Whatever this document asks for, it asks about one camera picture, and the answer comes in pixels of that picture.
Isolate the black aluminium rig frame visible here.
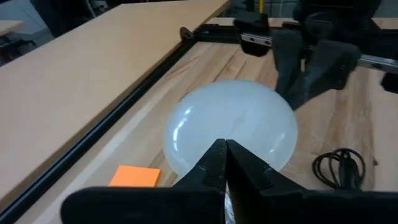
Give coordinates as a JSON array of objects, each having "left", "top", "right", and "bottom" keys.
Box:
[{"left": 0, "top": 23, "right": 398, "bottom": 224}]

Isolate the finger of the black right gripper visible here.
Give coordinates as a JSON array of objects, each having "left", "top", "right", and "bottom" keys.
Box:
[
  {"left": 272, "top": 29, "right": 308, "bottom": 101},
  {"left": 287, "top": 39, "right": 363, "bottom": 111}
]

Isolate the light wood desk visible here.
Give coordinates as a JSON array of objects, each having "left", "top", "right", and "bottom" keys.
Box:
[{"left": 0, "top": 0, "right": 231, "bottom": 203}]

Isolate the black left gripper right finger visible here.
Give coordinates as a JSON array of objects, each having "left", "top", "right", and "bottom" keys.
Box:
[{"left": 226, "top": 139, "right": 398, "bottom": 224}]

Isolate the black lamp power cord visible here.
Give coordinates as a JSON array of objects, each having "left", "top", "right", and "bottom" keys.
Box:
[{"left": 312, "top": 147, "right": 367, "bottom": 190}]

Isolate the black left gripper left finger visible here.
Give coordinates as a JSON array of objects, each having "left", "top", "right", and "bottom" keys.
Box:
[{"left": 60, "top": 138, "right": 227, "bottom": 224}]

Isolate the orange sticky note pad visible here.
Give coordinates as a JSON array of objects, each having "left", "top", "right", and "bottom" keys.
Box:
[{"left": 108, "top": 164, "right": 162, "bottom": 188}]

